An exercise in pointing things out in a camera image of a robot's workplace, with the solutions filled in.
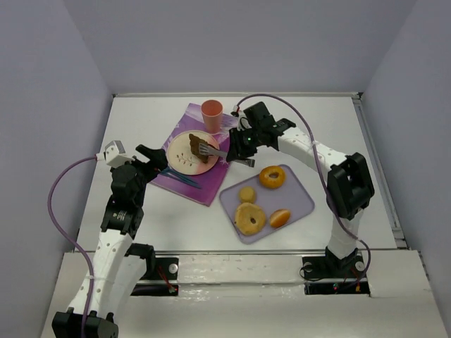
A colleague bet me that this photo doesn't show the blue plastic knife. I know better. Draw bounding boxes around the blue plastic knife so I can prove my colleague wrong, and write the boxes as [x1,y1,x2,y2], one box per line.
[159,172,202,189]

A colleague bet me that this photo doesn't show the metal tongs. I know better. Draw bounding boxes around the metal tongs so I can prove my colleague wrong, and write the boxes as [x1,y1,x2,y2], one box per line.
[198,143,255,168]

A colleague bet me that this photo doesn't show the large pale bagel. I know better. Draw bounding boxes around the large pale bagel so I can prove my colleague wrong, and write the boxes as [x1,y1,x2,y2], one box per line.
[234,202,266,236]

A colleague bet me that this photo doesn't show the cream and pink plate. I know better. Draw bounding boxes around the cream and pink plate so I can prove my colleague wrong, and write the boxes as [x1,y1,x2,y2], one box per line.
[166,130,219,175]

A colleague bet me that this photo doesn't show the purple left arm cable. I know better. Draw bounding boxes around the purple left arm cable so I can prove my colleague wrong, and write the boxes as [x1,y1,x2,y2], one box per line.
[47,156,99,338]

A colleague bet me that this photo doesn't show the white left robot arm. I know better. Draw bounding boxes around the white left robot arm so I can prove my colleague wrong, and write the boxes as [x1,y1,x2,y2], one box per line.
[51,141,168,337]

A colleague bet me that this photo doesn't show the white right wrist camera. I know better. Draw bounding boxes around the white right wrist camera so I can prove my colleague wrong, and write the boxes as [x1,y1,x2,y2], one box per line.
[231,111,251,130]

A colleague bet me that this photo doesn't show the blue plastic fork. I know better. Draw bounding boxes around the blue plastic fork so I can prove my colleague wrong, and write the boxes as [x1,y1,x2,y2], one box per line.
[160,168,194,181]

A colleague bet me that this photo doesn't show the small round yellow bun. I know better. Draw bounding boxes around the small round yellow bun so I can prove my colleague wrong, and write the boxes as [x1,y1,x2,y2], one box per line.
[239,186,257,204]

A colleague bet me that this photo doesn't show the purple snowflake placemat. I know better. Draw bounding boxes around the purple snowflake placemat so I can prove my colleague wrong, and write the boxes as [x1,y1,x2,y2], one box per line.
[147,102,251,208]

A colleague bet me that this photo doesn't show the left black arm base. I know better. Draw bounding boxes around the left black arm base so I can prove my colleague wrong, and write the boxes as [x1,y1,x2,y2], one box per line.
[131,257,179,297]

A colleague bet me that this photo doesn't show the brown chocolate croissant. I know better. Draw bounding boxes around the brown chocolate croissant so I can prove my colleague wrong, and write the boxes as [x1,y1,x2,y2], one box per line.
[189,134,209,163]

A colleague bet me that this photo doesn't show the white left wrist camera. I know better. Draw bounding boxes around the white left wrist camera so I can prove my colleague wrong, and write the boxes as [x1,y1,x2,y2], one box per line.
[95,140,134,168]

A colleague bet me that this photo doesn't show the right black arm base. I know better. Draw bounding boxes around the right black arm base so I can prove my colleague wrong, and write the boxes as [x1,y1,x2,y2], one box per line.
[299,255,370,296]

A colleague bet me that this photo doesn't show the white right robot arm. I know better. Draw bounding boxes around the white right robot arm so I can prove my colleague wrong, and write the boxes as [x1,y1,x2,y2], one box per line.
[226,102,375,270]

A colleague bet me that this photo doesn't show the orange glazed donut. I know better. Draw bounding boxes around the orange glazed donut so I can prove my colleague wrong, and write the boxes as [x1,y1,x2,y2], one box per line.
[259,165,285,189]

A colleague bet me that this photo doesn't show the pink plastic cup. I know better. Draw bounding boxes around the pink plastic cup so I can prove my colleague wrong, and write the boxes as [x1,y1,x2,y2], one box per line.
[201,99,223,134]

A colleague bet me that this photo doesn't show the orange glazed bun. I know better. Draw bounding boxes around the orange glazed bun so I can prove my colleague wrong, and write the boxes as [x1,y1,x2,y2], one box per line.
[269,208,291,229]

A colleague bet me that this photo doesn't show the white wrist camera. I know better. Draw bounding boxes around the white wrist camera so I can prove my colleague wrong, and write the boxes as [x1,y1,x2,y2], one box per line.
[95,140,134,168]
[231,111,251,130]

